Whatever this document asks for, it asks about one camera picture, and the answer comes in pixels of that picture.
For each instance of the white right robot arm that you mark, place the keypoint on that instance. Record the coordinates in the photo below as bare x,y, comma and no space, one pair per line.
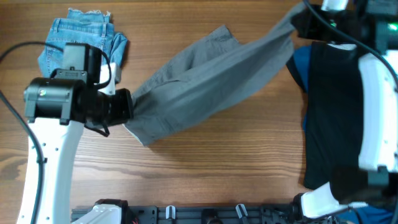
369,28

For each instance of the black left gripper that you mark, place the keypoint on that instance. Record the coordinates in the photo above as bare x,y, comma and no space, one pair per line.
124,110

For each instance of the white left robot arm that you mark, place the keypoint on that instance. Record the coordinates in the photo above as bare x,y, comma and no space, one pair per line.
79,95

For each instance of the teal blue garment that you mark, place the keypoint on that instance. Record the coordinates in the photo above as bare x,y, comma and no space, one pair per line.
302,63

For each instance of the grey shorts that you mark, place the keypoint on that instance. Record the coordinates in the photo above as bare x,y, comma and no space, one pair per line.
211,75

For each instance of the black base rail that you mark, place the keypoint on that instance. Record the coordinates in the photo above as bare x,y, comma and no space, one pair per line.
241,213

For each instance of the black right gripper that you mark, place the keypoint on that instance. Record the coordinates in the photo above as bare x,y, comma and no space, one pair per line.
313,31

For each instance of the black garment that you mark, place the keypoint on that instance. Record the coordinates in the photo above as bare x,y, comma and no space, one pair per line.
333,118

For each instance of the light blue denim jeans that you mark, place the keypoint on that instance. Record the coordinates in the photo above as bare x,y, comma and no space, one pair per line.
94,28

